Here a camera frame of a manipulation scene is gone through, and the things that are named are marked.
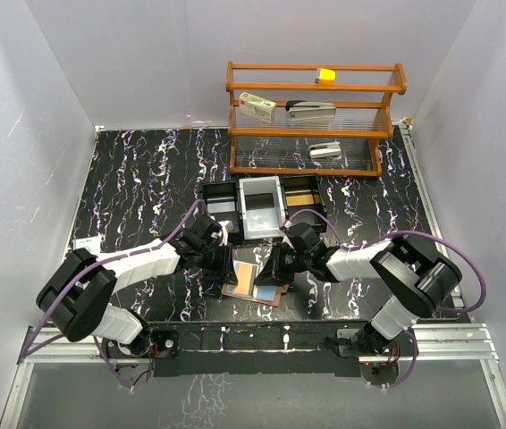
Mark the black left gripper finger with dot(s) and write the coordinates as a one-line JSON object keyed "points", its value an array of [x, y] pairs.
{"points": [[213, 273], [229, 275]]}

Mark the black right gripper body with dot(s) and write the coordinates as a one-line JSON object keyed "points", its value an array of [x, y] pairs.
{"points": [[297, 262]]}

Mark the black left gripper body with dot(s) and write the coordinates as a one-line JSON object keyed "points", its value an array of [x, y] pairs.
{"points": [[210, 256]]}

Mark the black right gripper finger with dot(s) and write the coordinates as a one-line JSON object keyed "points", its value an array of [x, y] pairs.
{"points": [[272, 272], [284, 285]]}

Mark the gold card with stripe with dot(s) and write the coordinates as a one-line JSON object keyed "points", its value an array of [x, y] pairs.
{"points": [[246, 275]]}

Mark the pink leather card holder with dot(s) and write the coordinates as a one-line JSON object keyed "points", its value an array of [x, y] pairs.
{"points": [[266, 295]]}

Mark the black white organizer tray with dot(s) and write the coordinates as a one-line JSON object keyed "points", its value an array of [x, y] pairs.
{"points": [[261, 207]]}

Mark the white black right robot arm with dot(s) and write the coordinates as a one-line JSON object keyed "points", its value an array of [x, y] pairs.
{"points": [[419, 278]]}

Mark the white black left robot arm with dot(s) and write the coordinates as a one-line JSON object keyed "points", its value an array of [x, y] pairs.
{"points": [[77, 298]]}

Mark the grey card in tray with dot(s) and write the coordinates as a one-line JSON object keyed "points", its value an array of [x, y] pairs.
{"points": [[221, 207]]}

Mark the gold card in tray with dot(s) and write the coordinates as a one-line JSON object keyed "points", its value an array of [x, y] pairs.
{"points": [[302, 197]]}

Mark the white hole punch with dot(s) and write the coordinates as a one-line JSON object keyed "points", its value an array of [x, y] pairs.
{"points": [[324, 150]]}

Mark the white paper label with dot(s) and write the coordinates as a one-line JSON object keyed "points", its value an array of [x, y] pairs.
{"points": [[91, 244]]}

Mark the orange wooden shelf rack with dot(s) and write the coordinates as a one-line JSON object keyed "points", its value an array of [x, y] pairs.
{"points": [[362, 95]]}

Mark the grey black stapler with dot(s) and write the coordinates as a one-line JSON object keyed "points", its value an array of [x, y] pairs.
{"points": [[301, 110]]}

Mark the white staples box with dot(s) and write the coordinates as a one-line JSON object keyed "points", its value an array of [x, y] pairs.
{"points": [[257, 107]]}

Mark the yellow white small box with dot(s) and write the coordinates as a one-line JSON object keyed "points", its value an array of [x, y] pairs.
{"points": [[325, 76]]}

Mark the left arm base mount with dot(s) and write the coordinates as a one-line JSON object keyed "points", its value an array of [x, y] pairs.
{"points": [[135, 363]]}

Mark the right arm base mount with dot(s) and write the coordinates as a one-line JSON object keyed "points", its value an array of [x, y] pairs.
{"points": [[397, 357]]}

